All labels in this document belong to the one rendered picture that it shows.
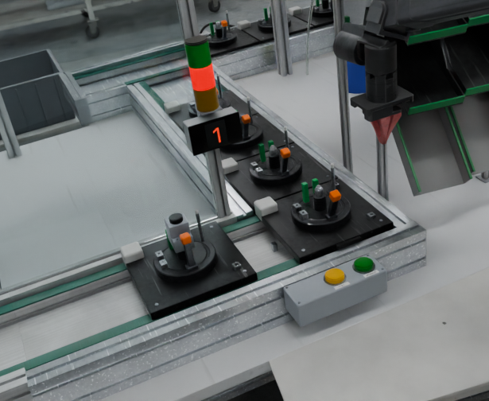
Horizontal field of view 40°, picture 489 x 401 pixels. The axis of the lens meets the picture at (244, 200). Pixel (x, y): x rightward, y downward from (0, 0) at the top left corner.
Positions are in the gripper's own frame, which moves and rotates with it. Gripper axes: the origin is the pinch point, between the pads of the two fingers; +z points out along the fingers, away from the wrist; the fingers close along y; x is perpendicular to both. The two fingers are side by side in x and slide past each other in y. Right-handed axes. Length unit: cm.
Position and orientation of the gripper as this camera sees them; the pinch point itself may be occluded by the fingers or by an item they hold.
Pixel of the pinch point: (382, 139)
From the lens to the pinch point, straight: 134.6
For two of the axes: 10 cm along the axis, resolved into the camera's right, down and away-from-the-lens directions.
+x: 3.9, 4.6, -8.0
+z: 1.3, 8.3, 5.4
